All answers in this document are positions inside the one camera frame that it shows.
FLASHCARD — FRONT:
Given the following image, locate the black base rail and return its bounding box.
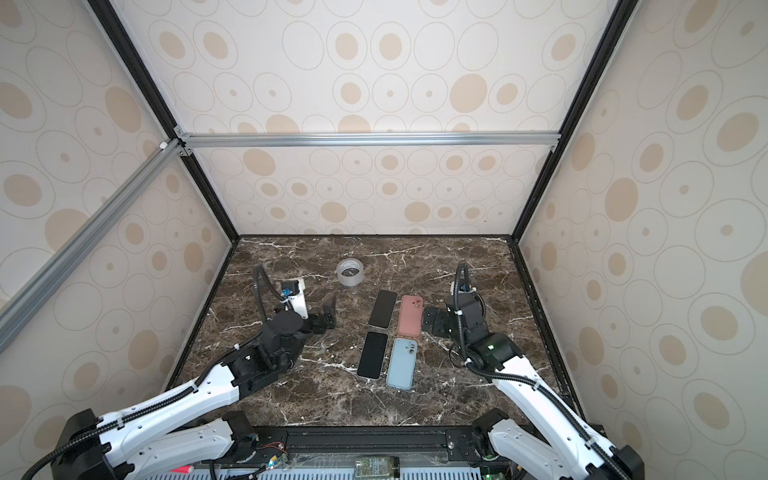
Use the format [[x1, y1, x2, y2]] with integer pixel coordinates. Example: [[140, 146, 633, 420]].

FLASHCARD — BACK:
[[240, 425, 510, 469]]

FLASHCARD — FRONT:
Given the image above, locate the silver aluminium rail left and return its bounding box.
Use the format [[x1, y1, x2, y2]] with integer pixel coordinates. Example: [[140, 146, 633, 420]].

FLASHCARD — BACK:
[[1, 139, 181, 350]]

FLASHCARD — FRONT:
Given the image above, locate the black corner frame post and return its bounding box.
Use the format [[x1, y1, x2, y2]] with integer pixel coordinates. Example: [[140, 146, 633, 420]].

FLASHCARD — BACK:
[[510, 0, 639, 246], [87, 0, 240, 244]]

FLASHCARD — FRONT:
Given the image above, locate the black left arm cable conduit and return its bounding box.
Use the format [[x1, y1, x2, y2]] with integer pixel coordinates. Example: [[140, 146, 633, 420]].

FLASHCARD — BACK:
[[20, 263, 289, 480]]

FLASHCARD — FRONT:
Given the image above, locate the green circuit board module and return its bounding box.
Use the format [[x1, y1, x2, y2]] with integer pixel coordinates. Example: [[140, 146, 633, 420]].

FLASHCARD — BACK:
[[353, 456, 400, 480]]

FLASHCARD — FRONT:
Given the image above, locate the black corner frame post left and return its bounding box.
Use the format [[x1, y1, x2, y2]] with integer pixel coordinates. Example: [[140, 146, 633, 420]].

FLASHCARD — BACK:
[[87, 0, 240, 244]]

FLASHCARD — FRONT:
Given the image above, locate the pink phone case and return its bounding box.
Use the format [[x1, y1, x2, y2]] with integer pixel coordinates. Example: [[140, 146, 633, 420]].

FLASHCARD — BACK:
[[398, 295, 424, 338]]

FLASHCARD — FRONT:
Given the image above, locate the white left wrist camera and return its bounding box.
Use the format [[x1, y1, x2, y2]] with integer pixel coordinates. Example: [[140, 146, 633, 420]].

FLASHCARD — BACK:
[[281, 278, 309, 320]]

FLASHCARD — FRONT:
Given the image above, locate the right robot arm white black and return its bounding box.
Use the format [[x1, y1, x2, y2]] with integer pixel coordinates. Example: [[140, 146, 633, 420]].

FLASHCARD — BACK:
[[422, 291, 646, 479]]

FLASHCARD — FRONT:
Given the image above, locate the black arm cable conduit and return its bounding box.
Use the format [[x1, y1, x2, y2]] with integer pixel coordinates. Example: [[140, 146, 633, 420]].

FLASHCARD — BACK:
[[449, 260, 631, 480], [20, 263, 289, 480]]

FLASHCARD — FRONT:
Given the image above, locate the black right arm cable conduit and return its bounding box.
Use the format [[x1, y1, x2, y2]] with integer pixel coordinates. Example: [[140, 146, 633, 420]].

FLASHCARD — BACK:
[[449, 260, 631, 480]]

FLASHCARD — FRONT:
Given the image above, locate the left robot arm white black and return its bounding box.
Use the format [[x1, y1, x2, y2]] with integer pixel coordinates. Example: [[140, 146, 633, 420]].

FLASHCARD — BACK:
[[50, 294, 336, 479]]

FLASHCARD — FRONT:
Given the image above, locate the light blue phone case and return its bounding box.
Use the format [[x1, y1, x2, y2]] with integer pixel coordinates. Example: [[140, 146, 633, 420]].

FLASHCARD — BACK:
[[387, 338, 418, 391]]

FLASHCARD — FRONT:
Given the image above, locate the black corner frame post right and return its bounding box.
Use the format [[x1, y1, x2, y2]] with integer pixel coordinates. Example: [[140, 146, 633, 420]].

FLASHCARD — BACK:
[[510, 0, 639, 246]]

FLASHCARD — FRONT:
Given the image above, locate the black phone from blue case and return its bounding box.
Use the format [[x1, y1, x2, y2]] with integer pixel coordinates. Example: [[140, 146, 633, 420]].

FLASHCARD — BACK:
[[357, 331, 388, 379]]

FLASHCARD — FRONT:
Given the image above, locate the pink marker pen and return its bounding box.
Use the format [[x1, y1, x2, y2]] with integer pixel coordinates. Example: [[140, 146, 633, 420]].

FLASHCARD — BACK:
[[171, 465, 194, 474]]

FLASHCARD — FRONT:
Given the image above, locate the silver aluminium rail back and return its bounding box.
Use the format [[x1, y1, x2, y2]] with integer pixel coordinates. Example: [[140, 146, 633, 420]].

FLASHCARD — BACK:
[[181, 131, 560, 148]]

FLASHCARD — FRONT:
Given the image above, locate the clear tape roll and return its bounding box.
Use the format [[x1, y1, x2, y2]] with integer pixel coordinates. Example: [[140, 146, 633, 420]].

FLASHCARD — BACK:
[[336, 258, 365, 287]]

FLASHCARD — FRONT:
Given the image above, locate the silver aluminium rail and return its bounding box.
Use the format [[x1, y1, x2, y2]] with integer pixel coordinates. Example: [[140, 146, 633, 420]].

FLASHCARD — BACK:
[[181, 131, 560, 148], [1, 139, 181, 350]]

